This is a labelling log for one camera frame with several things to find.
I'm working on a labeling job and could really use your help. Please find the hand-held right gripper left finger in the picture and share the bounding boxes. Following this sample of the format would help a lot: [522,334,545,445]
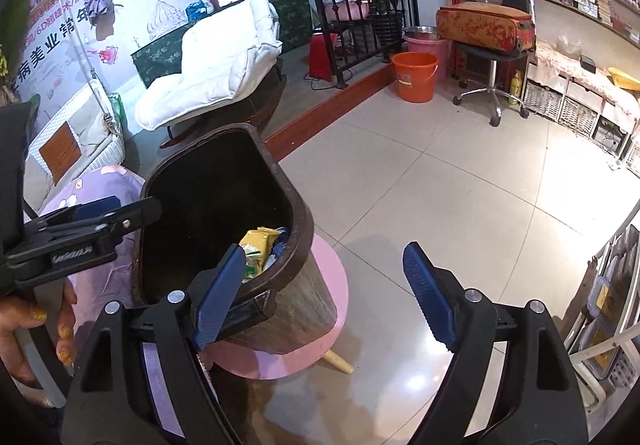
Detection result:
[60,243,247,445]

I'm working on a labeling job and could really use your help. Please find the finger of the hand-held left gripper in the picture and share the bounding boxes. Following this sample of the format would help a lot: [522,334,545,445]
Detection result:
[30,197,163,256]
[22,196,122,232]

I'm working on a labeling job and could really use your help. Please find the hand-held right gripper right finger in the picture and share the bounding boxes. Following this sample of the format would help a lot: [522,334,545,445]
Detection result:
[403,241,588,445]

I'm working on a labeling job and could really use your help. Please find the yellow packet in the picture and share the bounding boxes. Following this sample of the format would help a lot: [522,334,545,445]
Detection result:
[239,226,282,282]

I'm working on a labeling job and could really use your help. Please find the dark brown trash bin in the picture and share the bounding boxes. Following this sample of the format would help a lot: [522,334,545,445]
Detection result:
[131,123,338,356]

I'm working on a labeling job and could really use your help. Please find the person's left hand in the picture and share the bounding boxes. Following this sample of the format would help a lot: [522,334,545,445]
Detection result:
[0,282,78,388]

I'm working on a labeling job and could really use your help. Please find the brown cushion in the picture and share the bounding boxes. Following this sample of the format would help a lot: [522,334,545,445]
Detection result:
[39,121,82,180]

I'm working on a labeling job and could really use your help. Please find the white wicker swing sofa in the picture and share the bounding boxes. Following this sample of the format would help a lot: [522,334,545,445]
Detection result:
[22,80,126,210]

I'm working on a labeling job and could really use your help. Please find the beige cushion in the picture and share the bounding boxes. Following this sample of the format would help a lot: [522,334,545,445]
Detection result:
[75,95,113,146]

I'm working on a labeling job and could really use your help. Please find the pink round stool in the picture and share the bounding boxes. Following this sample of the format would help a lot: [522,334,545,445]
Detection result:
[207,232,357,381]

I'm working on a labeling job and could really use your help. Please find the dark wooden rocking chair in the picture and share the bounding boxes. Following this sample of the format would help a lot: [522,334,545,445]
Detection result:
[160,60,288,149]

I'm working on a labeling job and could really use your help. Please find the white cushioned armchair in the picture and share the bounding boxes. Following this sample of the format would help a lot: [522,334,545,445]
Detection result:
[135,0,283,130]

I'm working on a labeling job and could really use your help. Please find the orange bucket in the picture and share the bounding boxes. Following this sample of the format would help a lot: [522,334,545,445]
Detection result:
[391,51,441,103]

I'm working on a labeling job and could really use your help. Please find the blue packet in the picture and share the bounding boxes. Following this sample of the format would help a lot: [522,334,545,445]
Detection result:
[186,0,216,22]

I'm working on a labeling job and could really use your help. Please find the black swivel stool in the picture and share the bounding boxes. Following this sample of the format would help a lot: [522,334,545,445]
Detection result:
[452,42,531,128]

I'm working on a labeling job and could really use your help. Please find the white cabinet with wicker baskets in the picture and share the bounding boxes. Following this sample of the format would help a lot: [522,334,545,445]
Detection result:
[522,40,640,176]

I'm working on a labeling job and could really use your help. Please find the pink bucket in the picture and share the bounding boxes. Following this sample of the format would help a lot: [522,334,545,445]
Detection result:
[404,32,449,80]

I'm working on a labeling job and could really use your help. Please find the red bag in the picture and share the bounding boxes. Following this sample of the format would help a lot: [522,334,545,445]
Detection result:
[307,32,341,80]

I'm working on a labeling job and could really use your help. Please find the green printed cabinet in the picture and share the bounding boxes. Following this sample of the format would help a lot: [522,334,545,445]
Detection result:
[131,0,313,90]

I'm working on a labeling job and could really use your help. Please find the black iron rack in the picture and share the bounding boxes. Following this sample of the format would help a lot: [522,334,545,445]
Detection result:
[312,0,407,90]

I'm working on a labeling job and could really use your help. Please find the metal basin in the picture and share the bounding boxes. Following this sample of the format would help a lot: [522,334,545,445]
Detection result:
[402,26,448,40]

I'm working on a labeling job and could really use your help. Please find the orange patterned suitcase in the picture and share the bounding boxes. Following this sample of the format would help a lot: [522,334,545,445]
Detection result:
[436,2,537,56]

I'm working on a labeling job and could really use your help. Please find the yellow basin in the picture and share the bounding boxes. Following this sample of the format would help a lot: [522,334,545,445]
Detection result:
[607,67,640,92]

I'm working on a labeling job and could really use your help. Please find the pink basin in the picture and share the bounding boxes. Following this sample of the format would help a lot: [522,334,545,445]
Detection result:
[322,0,374,23]

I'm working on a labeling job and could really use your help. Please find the swing rope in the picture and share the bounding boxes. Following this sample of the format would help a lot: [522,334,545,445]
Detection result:
[75,25,122,136]

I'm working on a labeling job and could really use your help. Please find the white cable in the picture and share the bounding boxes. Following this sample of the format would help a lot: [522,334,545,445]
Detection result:
[15,327,66,408]

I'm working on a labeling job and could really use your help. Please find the white wire rack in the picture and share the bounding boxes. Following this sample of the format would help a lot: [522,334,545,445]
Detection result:
[562,205,640,413]

